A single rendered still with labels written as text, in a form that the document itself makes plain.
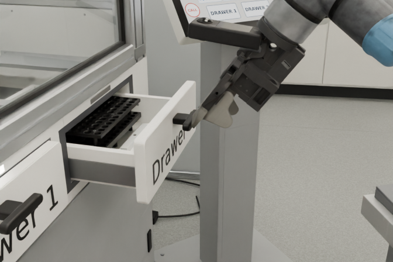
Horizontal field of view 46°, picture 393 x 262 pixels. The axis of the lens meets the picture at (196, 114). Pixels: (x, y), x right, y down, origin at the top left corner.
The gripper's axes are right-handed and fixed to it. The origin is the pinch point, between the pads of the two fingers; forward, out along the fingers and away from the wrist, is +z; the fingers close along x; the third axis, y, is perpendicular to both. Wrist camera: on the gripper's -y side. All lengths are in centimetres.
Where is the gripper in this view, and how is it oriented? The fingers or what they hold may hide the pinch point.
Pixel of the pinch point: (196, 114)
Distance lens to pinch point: 78.4
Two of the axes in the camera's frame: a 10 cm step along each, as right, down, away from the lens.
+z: -5.5, 7.0, 4.5
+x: 2.5, -3.7, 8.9
